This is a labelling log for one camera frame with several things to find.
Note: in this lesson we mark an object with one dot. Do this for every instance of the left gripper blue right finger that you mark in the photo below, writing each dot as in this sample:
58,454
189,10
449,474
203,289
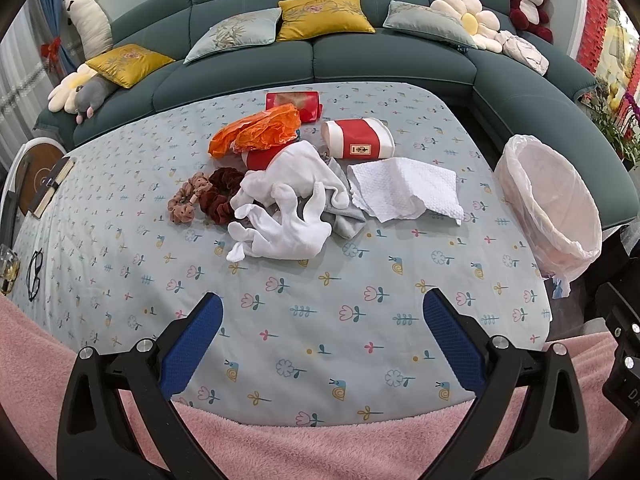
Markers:
460,339

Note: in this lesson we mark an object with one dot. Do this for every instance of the red gold gift envelope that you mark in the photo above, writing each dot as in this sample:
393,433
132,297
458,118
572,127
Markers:
307,103

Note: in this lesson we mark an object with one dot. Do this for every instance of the white cloth glove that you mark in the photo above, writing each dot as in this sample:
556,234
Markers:
278,210

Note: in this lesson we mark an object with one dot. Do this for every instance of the yellow cushion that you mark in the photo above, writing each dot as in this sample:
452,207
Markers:
307,19
127,65

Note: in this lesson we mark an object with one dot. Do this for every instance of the black eyeglasses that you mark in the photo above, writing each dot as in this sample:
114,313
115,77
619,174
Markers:
33,278

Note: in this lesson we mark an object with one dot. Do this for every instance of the yellow cushion centre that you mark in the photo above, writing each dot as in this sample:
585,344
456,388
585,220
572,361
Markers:
307,19

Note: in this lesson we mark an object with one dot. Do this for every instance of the white lined trash bin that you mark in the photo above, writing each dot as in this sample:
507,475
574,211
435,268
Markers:
554,209

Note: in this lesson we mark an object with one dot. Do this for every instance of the grey mouse plush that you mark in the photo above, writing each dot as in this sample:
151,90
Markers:
91,95

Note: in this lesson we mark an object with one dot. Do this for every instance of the orange plastic bag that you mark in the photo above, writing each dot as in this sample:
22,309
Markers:
258,132

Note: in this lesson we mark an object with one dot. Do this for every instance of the dark red velvet scrunchie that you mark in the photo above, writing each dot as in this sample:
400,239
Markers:
215,202

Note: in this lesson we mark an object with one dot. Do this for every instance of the red white paper cup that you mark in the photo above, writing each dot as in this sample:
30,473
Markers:
358,139

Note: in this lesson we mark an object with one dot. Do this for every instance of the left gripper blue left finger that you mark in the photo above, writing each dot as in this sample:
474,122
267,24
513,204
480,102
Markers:
184,342

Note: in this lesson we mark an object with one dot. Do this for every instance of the white folded blanket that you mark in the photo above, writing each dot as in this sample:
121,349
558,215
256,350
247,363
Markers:
522,51

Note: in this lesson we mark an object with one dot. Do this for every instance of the book on table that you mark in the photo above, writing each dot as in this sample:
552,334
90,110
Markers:
49,185

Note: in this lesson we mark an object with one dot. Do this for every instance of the floral light blue tablecloth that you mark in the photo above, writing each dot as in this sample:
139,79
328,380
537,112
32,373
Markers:
338,339

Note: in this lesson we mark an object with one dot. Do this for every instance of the pink dotted scrunchie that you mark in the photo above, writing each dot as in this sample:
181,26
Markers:
181,206

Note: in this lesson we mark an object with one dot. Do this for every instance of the white caterpillar plush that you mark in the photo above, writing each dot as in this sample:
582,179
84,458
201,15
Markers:
91,24

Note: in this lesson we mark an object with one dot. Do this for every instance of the potted orchid plant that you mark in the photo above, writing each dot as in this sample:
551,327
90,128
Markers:
617,118

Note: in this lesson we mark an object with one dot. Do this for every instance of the grey cloth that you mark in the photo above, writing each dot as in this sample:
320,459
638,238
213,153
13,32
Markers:
346,223

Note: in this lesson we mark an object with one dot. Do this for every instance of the daisy flower pillow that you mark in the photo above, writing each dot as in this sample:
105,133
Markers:
481,24

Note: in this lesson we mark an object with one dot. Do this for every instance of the teal sectional sofa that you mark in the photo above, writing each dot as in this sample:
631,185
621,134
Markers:
503,95

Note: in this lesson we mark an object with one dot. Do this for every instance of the yellow cushion left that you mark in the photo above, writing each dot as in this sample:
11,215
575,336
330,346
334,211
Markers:
127,65

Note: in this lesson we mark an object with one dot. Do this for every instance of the blue curtain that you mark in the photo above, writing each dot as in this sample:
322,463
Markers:
54,52

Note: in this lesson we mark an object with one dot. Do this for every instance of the white paper towel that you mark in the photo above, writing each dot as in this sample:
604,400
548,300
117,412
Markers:
400,188

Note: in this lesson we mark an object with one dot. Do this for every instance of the red white plush monkey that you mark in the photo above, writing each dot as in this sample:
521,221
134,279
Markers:
530,16

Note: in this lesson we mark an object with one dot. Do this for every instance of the light blue embroidered cushion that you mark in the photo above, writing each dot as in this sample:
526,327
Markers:
246,30

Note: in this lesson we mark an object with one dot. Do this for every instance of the grey green cushion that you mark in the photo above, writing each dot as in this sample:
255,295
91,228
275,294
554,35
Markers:
426,23

